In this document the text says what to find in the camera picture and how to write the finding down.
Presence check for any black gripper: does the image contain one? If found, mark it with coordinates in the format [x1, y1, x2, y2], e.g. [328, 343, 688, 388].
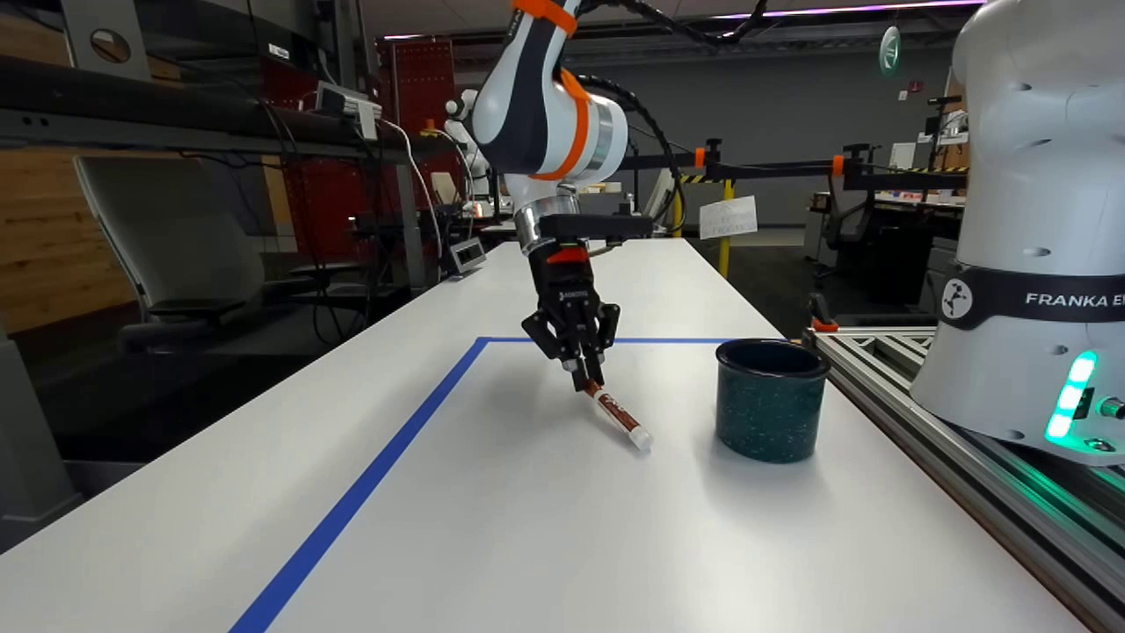
[525, 244, 624, 392]

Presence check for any red marker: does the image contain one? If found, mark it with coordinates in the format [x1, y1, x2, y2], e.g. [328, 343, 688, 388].
[579, 379, 653, 452]

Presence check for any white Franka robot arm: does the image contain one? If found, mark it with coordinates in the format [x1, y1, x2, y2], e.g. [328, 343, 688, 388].
[470, 0, 1125, 467]

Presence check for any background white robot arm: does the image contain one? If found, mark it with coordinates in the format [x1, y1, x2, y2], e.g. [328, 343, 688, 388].
[444, 88, 497, 219]

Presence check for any dark green enamel cup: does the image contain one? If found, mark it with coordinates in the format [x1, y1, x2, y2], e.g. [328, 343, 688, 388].
[717, 338, 828, 465]

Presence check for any white paper sign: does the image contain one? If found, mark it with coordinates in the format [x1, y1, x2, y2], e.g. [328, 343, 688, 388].
[700, 198, 760, 240]

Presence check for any blue tape line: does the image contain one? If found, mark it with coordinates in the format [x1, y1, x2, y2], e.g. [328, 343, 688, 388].
[231, 338, 740, 633]

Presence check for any white power adapter box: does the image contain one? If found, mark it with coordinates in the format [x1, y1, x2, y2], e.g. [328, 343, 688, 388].
[315, 82, 383, 142]

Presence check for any grey office chair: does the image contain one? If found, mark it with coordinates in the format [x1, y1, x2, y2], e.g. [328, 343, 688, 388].
[75, 157, 269, 352]

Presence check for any aluminium extrusion base frame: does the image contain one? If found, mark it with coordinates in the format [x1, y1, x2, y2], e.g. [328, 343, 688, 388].
[806, 326, 1125, 633]

